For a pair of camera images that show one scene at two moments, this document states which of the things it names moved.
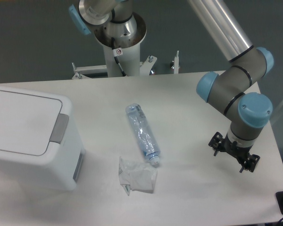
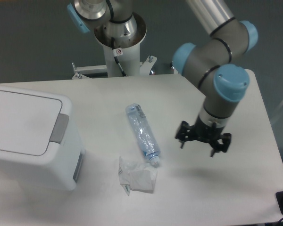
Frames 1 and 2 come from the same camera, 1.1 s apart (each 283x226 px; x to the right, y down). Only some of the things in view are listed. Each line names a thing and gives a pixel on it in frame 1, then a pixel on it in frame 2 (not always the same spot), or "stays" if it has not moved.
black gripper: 239,153 to 202,131
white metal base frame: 145,67 stays
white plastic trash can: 36,142 stays
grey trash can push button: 59,129 stays
